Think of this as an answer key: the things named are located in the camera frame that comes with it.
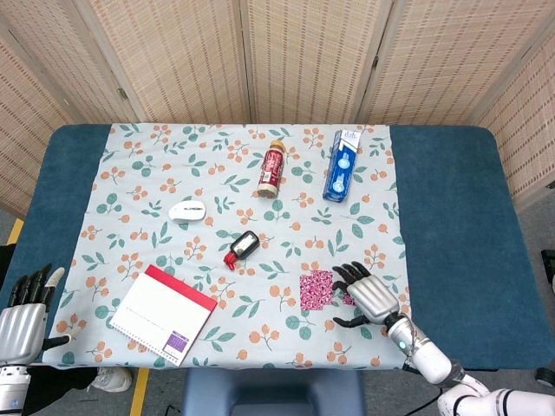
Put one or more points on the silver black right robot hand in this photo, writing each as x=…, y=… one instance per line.
x=373, y=297

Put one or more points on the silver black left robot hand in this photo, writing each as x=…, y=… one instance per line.
x=21, y=329

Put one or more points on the pink patterned card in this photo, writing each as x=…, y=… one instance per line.
x=348, y=300
x=314, y=290

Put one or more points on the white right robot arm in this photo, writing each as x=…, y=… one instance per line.
x=429, y=357

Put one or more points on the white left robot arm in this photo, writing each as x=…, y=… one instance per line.
x=13, y=390

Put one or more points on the black trouser leg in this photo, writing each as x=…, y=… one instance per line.
x=56, y=385

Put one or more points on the white sneaker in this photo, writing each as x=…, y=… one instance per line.
x=112, y=379

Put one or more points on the blue padded table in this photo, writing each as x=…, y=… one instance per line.
x=455, y=216

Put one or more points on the blue white carton box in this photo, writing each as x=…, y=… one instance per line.
x=340, y=173

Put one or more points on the black ink bottle red cap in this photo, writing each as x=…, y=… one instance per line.
x=245, y=246

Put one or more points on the red cover spiral notebook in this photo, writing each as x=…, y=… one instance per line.
x=160, y=316

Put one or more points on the blue grey chair seat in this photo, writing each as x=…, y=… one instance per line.
x=269, y=390

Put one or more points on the red labelled drink bottle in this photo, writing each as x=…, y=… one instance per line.
x=271, y=169

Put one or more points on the black equipment stand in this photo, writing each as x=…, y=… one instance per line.
x=550, y=264

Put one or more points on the floral leaf berry tablecloth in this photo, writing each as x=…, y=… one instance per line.
x=217, y=182

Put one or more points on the white computer mouse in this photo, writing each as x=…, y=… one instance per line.
x=186, y=212

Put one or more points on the brass screen hinge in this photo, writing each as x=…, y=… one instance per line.
x=375, y=61
x=122, y=93

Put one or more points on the woven folding screen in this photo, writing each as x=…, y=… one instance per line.
x=173, y=56

